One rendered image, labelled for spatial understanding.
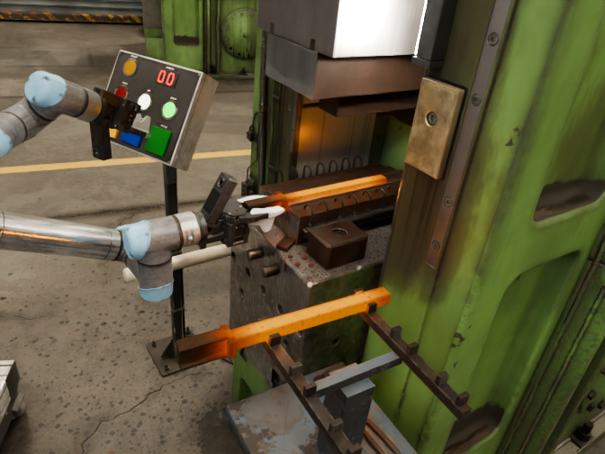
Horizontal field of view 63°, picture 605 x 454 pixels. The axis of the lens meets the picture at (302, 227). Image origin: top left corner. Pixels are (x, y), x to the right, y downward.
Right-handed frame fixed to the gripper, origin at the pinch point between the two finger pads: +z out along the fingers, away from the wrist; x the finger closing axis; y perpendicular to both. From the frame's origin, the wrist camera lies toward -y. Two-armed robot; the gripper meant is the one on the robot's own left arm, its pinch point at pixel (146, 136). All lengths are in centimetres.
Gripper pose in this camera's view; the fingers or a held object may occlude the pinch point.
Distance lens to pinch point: 147.5
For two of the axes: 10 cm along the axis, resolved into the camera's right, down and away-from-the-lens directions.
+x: -8.5, -3.4, 4.1
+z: 4.1, 0.9, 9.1
